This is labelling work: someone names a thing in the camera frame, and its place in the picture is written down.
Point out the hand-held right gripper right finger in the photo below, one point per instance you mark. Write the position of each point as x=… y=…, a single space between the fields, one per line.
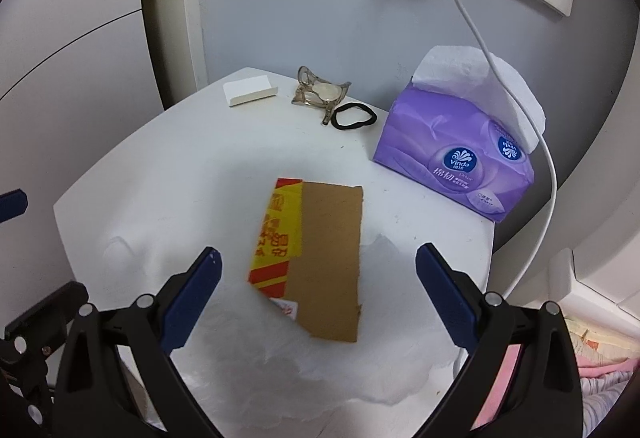
x=447 y=300

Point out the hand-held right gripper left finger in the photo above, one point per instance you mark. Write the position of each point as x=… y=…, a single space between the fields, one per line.
x=192 y=298

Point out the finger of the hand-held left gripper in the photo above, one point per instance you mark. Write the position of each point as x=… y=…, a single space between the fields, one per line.
x=12 y=205
x=45 y=308

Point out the brown cardboard piece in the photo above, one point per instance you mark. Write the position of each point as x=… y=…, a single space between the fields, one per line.
x=325 y=258

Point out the white tissue sheet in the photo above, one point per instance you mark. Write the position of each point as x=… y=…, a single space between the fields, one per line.
x=390 y=318

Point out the white nightstand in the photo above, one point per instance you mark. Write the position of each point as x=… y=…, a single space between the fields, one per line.
x=175 y=168

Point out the purple tissue pack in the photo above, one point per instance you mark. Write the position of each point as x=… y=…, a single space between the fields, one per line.
x=435 y=128

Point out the pink blanket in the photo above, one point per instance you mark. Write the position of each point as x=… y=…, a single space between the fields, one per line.
x=615 y=368

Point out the striped cloth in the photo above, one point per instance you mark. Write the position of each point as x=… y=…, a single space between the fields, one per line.
x=610 y=400

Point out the small white paper box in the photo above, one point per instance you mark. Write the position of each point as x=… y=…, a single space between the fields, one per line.
x=247 y=91

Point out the clear hair clip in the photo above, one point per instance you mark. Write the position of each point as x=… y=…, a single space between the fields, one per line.
x=320 y=93

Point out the white door frame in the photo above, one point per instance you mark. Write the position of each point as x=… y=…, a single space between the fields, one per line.
x=175 y=18

